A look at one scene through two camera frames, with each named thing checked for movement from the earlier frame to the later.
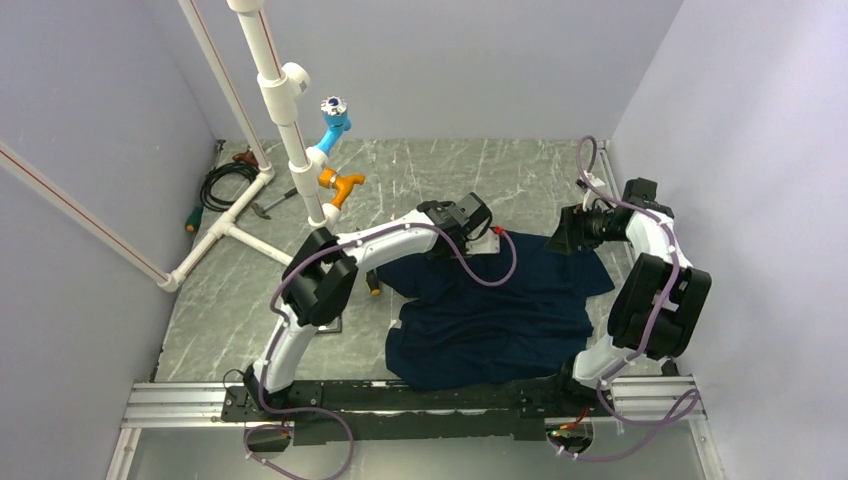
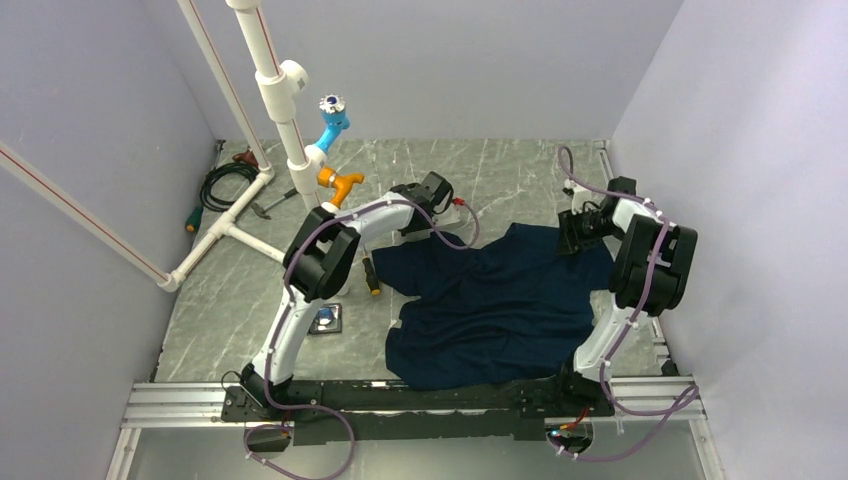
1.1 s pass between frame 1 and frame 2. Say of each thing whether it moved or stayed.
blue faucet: stayed
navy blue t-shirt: stayed
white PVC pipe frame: stayed
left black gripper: moved
